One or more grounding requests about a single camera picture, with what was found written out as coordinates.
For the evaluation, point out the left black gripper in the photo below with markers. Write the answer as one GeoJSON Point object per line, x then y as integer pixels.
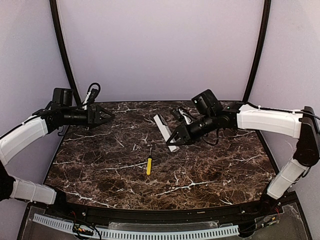
{"type": "Point", "coordinates": [91, 116]}

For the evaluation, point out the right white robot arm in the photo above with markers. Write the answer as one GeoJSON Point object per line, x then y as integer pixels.
{"type": "Point", "coordinates": [298, 124]}

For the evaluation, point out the right black frame post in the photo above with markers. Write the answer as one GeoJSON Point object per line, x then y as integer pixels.
{"type": "Point", "coordinates": [258, 50]}

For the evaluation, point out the white slotted cable duct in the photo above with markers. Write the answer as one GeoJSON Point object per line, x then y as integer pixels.
{"type": "Point", "coordinates": [134, 231]}

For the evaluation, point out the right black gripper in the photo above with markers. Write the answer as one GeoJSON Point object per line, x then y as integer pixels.
{"type": "Point", "coordinates": [185, 133]}

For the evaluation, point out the left black frame post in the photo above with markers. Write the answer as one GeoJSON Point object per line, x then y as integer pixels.
{"type": "Point", "coordinates": [62, 49]}

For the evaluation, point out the yellow handled screwdriver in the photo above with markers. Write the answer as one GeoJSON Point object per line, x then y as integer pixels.
{"type": "Point", "coordinates": [149, 162]}

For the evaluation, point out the black front table rail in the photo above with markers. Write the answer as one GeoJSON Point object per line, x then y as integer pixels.
{"type": "Point", "coordinates": [238, 213]}

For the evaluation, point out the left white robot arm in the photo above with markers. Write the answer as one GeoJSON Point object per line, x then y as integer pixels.
{"type": "Point", "coordinates": [58, 113]}

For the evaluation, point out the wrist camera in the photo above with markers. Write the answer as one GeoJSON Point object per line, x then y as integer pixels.
{"type": "Point", "coordinates": [182, 115]}
{"type": "Point", "coordinates": [92, 93]}

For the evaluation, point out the black frame post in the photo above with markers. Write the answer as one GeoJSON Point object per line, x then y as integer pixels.
{"type": "Point", "coordinates": [258, 50]}
{"type": "Point", "coordinates": [62, 49]}

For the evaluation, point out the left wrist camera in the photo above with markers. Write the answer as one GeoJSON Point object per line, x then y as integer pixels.
{"type": "Point", "coordinates": [92, 93]}

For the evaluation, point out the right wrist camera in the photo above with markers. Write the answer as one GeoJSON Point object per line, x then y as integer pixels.
{"type": "Point", "coordinates": [182, 115]}

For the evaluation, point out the white remote control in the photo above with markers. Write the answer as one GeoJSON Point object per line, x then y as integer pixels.
{"type": "Point", "coordinates": [165, 131]}

